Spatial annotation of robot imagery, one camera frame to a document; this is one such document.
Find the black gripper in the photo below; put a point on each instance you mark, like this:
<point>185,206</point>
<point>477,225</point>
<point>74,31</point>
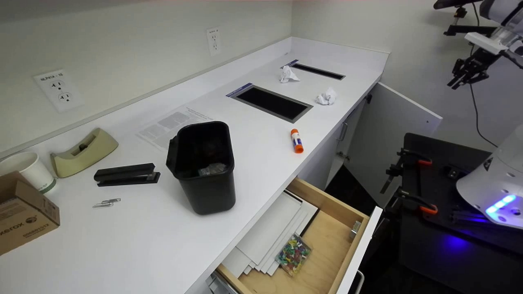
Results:
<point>479,60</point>

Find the white cabinet door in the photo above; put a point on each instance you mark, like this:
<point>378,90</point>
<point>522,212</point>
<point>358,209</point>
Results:
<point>394,131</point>

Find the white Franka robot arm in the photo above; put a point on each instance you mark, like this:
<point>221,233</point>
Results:
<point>490,184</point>

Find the small crumpled white paper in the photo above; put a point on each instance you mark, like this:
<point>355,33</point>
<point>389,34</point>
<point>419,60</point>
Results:
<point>325,96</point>

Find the black perforated robot table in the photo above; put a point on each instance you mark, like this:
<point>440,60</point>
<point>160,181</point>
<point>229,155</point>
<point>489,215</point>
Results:
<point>435,245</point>

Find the large crumpled white paper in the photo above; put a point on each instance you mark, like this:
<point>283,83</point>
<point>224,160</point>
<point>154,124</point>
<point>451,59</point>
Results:
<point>288,73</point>

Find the orange capped glue stick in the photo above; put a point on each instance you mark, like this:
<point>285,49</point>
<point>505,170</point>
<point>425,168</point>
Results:
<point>296,140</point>

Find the open wooden drawer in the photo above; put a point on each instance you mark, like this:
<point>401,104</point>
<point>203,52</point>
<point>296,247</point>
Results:
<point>327,238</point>

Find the box of coloured push pins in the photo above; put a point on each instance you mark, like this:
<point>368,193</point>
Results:
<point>294,253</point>

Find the stack of white papers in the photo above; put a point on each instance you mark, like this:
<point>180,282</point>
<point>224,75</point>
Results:
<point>271,230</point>

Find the black landfill waste bin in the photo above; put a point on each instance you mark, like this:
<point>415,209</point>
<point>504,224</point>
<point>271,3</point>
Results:
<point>204,188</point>

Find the printed paper sheet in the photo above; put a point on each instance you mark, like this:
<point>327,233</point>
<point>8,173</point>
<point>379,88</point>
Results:
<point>172,126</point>

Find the black stapler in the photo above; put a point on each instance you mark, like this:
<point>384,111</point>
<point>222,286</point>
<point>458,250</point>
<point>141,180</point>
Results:
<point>126,173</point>

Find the strip of metal staples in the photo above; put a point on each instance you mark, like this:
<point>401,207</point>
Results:
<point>106,202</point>

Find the beige tape dispenser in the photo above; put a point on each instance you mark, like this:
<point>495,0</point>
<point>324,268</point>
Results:
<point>84,155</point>

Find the white paper cup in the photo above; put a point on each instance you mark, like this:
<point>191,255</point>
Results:
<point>33,171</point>

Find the brown cardboard box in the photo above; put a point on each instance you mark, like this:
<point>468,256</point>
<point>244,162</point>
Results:
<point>25,217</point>

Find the black wall mounted bar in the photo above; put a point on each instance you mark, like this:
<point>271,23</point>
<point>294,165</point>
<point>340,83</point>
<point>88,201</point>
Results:
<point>468,29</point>

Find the white double wall outlet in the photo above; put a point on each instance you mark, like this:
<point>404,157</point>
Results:
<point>57,90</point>

